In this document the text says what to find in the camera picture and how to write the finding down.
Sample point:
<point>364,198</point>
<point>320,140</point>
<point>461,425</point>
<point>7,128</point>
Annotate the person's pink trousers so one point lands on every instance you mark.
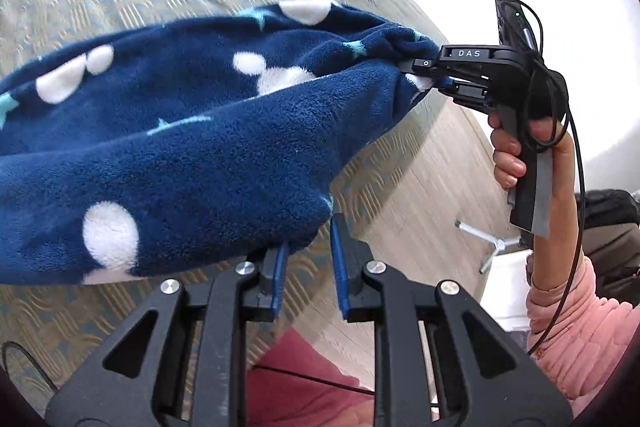
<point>300,387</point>

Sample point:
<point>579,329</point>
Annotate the person's right hand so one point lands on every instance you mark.
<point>507,164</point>

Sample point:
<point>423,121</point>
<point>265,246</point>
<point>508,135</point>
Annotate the dark bag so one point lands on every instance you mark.
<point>612,232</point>

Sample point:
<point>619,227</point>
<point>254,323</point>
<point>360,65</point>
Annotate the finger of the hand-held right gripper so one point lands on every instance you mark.
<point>462,91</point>
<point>425,63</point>

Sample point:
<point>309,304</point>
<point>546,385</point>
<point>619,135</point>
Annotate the blue fleece pants white dots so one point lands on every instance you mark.
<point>200,147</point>

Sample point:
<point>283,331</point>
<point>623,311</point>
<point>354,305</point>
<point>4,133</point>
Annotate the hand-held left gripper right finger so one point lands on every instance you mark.
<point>340,267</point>

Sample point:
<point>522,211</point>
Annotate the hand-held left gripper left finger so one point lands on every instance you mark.
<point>276,279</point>

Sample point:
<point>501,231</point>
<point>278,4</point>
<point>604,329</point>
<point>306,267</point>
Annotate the person's right forearm pink sleeve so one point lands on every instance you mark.
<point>575,332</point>

